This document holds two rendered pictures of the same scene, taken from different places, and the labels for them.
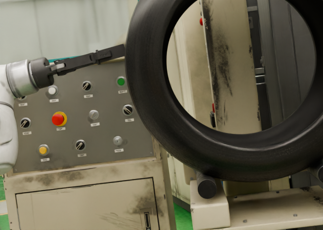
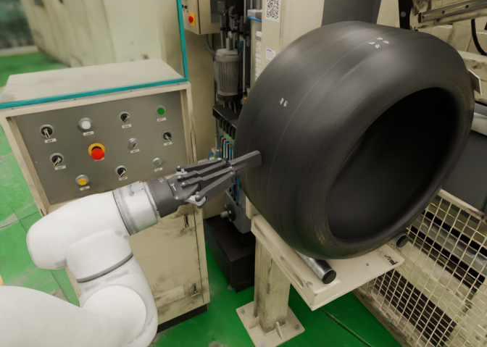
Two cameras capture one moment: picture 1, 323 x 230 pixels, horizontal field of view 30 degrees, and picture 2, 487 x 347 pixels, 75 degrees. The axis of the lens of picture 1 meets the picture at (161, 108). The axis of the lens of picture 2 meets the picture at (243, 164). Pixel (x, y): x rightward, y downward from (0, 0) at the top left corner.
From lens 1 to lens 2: 118 cm
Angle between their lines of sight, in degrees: 41
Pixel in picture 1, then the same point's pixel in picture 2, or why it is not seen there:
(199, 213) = (319, 295)
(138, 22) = (310, 151)
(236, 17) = not seen: hidden behind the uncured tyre
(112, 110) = (151, 136)
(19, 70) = (141, 211)
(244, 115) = not seen: hidden behind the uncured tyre
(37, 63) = (163, 195)
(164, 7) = (347, 138)
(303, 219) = (379, 272)
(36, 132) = (72, 165)
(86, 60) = (227, 184)
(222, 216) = (334, 290)
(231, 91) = not seen: hidden behind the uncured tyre
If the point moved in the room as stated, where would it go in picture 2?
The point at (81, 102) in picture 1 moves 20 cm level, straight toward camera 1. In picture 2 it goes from (119, 132) to (143, 156)
